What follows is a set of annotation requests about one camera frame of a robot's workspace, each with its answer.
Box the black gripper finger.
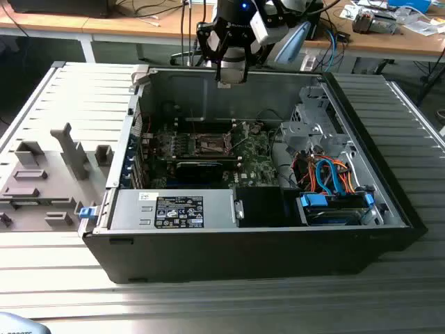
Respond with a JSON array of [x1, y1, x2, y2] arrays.
[[242, 30, 274, 84], [195, 21, 231, 84]]

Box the silver CPU chip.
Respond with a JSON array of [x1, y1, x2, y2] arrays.
[[218, 64, 245, 88]]

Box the metal socket cover frame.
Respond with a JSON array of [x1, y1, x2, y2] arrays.
[[224, 121, 252, 154]]

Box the CPU socket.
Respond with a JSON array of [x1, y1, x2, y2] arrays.
[[194, 133, 232, 157]]

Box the CPU cooler heatsink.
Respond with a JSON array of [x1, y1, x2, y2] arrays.
[[351, 9, 399, 35]]

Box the black office chair base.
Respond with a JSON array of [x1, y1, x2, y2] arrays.
[[169, 48, 206, 67]]

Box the white plastic item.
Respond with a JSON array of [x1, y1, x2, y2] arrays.
[[299, 54, 318, 72]]

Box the silver metal drive cage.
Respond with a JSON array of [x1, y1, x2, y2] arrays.
[[277, 85, 387, 223]]

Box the green motherboard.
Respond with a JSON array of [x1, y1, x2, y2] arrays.
[[137, 118, 281, 191]]

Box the wooden desk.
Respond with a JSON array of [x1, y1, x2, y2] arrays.
[[302, 0, 445, 63], [0, 0, 216, 64]]

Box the black graphics card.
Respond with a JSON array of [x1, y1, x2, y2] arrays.
[[173, 159, 225, 184]]

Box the black plastic shroud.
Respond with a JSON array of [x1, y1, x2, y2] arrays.
[[234, 186, 302, 228]]

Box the black power supply label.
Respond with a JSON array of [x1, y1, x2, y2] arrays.
[[154, 195, 206, 230]]

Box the blue box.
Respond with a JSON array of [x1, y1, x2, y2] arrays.
[[387, 0, 432, 12]]

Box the hard disk in blue carrier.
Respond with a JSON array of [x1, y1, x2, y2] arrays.
[[295, 193, 376, 227]]

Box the white paper documents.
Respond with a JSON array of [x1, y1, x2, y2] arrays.
[[399, 12, 445, 38]]

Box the grey parts rack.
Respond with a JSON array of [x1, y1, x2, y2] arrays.
[[0, 122, 115, 232]]

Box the grey power supply unit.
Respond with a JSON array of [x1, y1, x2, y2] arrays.
[[107, 189, 241, 230]]

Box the black PC case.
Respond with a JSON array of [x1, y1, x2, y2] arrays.
[[78, 65, 428, 285]]

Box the grey rounded device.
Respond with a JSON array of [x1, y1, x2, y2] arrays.
[[0, 312, 48, 334]]

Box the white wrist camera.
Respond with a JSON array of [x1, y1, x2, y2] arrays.
[[250, 10, 290, 47]]

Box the grey case handle latch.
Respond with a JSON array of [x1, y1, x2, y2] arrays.
[[130, 64, 151, 94]]

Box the red orange wire bundle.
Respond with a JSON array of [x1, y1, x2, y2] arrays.
[[291, 154, 316, 187]]

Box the blue wire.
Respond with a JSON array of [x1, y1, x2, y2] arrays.
[[314, 157, 343, 198]]

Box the silver metal bracket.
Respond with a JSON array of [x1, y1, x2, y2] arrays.
[[233, 198, 246, 221]]

